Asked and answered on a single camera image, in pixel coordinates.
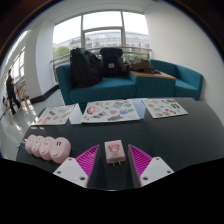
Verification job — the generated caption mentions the large black backpack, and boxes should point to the large black backpack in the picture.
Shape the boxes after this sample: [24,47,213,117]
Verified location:
[69,47,105,90]

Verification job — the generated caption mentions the brown jacket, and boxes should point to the brown jacket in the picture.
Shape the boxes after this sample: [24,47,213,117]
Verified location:
[122,56,161,75]

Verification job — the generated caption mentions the small black backpack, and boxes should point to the small black backpack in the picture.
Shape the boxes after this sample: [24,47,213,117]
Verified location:
[99,46,125,79]

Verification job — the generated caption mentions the sticker sheet with green items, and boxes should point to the sticker sheet with green items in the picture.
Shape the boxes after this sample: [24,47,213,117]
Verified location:
[141,97,190,120]

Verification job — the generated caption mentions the sticker sheet with pink items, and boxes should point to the sticker sheet with pink items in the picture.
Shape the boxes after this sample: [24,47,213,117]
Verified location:
[33,103,77,127]

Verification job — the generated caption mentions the pink charger block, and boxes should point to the pink charger block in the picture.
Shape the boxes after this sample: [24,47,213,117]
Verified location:
[103,139,127,167]

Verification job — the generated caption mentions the group of wooden chairs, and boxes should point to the group of wooden chairs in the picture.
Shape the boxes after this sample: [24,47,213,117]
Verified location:
[14,81,30,105]

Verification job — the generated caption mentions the person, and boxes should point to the person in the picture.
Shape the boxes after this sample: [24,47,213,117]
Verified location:
[5,73,22,116]

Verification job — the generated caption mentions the large colourful sticker sheet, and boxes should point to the large colourful sticker sheet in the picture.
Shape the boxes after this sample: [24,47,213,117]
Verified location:
[80,98,141,125]

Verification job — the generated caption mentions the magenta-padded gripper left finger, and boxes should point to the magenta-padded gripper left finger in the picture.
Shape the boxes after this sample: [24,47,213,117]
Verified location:
[52,143,101,190]

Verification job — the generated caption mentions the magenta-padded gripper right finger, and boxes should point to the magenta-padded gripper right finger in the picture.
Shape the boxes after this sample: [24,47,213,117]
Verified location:
[127,143,175,189]

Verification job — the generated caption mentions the teal sofa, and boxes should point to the teal sofa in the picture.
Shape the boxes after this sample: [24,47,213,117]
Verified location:
[55,58,205,106]

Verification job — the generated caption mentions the wooden sofa table top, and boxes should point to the wooden sofa table top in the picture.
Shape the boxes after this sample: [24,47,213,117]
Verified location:
[129,69,177,81]

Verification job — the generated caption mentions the metal window railing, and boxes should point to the metal window railing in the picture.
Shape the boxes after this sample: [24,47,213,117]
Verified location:
[49,46,153,83]

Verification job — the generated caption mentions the pink power strip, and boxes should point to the pink power strip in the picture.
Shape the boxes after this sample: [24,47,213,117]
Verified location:
[24,133,72,165]

